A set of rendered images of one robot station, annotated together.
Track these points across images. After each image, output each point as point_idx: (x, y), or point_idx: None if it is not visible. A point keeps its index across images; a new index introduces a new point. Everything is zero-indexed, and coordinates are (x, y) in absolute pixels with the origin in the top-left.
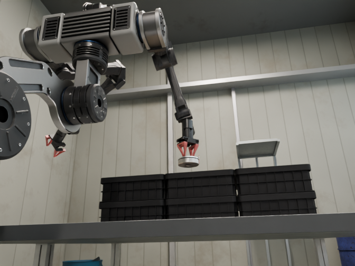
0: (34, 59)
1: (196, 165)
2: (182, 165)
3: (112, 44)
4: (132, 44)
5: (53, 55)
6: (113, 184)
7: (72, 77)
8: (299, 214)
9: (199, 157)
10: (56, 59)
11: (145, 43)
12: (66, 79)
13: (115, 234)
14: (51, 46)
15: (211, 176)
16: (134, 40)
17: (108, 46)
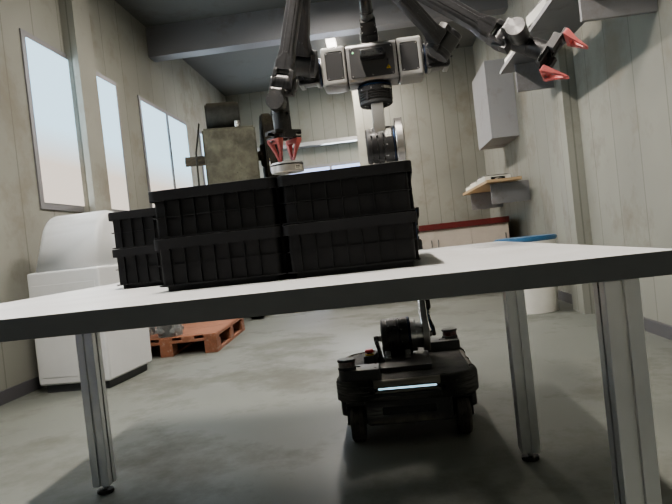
0: (444, 69)
1: (274, 173)
2: (297, 171)
3: (350, 88)
4: (331, 90)
5: (415, 79)
6: None
7: (431, 49)
8: None
9: (269, 163)
10: (417, 77)
11: (319, 86)
12: (393, 124)
13: None
14: (409, 83)
15: None
16: (328, 92)
17: (355, 87)
